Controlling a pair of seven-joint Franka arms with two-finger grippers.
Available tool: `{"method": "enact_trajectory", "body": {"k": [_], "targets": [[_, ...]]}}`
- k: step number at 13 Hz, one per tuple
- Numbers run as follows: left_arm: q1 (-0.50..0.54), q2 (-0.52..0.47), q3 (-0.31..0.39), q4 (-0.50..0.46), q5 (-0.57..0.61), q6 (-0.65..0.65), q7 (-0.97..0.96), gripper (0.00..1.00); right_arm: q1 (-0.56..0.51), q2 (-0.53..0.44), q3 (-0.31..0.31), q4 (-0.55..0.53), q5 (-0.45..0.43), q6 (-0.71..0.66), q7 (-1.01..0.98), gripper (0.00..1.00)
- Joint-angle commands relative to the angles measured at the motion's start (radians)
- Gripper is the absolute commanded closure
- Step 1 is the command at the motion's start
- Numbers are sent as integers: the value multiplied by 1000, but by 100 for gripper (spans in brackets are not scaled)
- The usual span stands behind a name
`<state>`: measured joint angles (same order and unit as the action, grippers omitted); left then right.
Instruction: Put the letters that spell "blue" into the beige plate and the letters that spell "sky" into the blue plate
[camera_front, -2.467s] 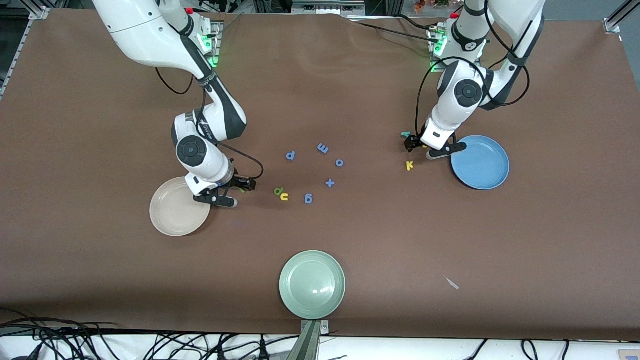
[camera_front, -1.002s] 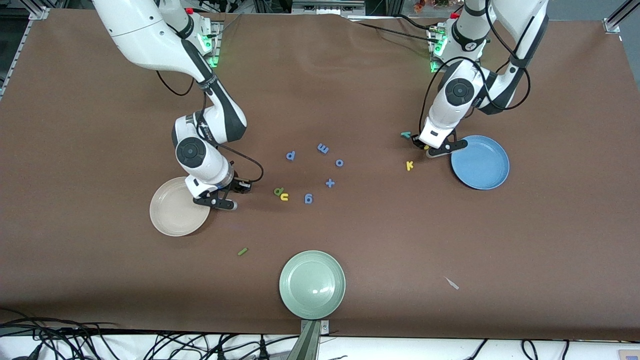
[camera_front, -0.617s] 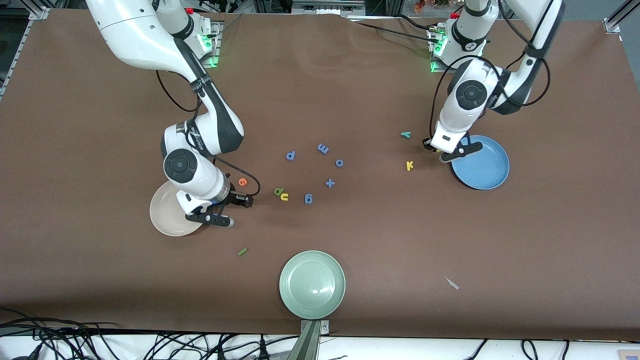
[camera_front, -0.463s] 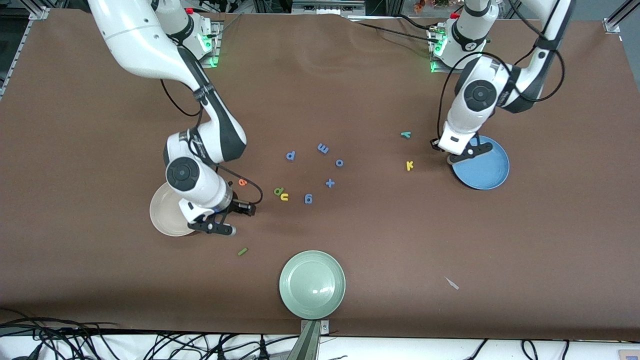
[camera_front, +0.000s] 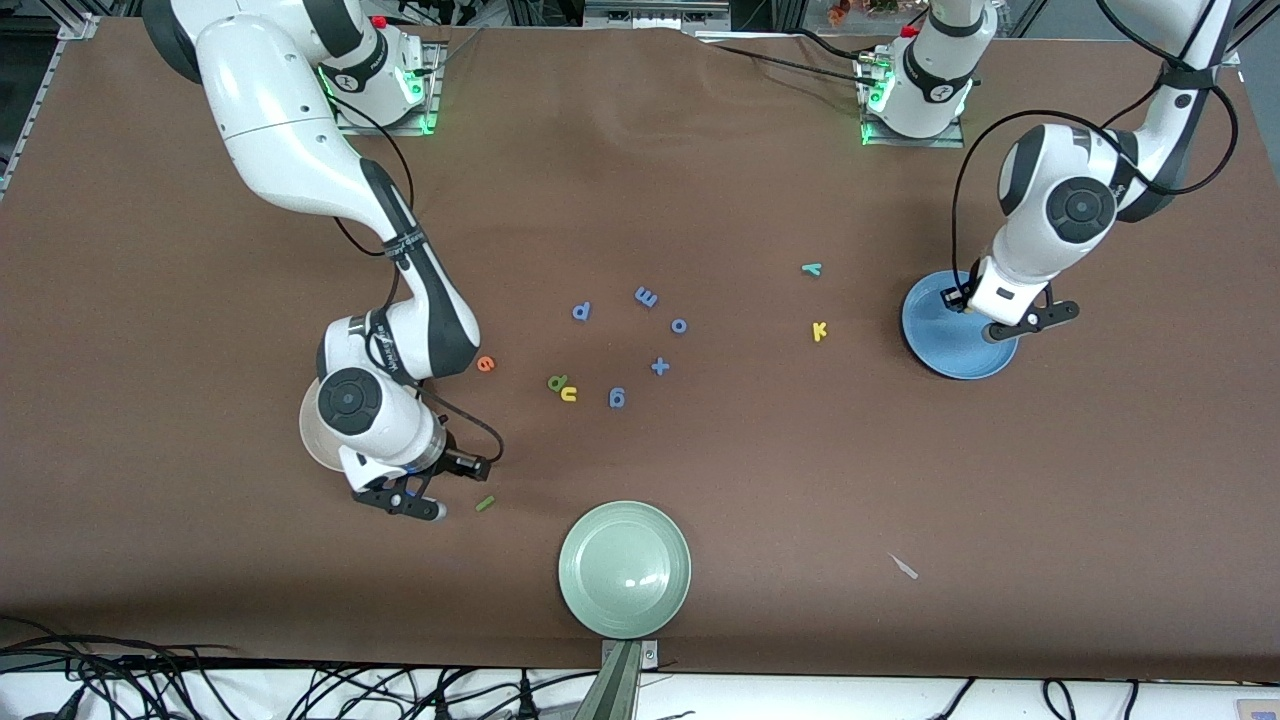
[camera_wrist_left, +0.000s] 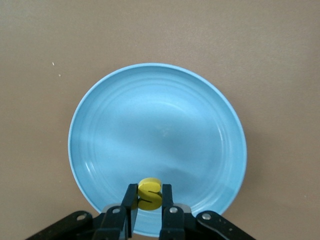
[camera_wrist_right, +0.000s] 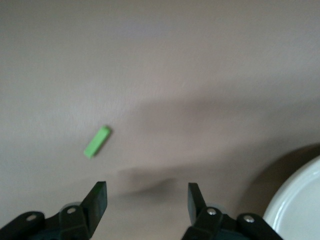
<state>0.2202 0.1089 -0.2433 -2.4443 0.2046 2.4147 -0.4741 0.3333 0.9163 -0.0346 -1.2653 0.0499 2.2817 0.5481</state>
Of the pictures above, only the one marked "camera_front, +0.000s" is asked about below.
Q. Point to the orange background object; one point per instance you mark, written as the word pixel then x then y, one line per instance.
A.
pixel 865 6

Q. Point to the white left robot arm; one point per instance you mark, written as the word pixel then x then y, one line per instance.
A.
pixel 1060 210

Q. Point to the blue round plate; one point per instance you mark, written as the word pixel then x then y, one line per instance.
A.
pixel 935 345

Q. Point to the black left camera mount bracket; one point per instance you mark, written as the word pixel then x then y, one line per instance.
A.
pixel 1045 318

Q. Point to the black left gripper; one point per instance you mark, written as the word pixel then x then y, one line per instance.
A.
pixel 957 296

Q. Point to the grey metal frame bracket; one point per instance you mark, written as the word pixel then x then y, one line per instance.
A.
pixel 655 14

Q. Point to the beige round plate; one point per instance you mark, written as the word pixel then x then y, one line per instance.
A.
pixel 310 440

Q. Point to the brown table mat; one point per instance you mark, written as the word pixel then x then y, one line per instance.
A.
pixel 700 470

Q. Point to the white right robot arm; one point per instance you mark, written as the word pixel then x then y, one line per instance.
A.
pixel 280 120

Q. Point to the grey metal camera post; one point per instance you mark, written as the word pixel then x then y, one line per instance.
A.
pixel 612 690

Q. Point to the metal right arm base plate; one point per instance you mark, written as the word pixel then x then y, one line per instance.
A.
pixel 432 100

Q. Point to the short aluminium profile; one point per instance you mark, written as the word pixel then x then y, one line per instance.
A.
pixel 1222 50

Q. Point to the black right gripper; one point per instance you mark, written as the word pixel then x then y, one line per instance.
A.
pixel 461 463

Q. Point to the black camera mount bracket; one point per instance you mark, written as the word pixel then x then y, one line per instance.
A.
pixel 1045 318
pixel 385 497

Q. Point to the blue foam letter p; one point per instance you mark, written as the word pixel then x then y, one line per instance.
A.
pixel 581 311

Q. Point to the green round plate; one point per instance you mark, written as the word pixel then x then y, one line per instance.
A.
pixel 625 569

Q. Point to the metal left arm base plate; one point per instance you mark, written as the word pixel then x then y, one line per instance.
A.
pixel 955 140

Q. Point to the blue foam letter m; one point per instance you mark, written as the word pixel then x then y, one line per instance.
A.
pixel 646 297

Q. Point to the black right camera mount bracket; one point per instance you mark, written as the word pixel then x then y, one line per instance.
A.
pixel 385 497

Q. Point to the long aluminium edge rail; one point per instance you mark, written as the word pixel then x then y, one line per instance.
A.
pixel 40 95

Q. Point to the small white paper scrap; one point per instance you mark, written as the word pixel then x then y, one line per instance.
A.
pixel 903 567

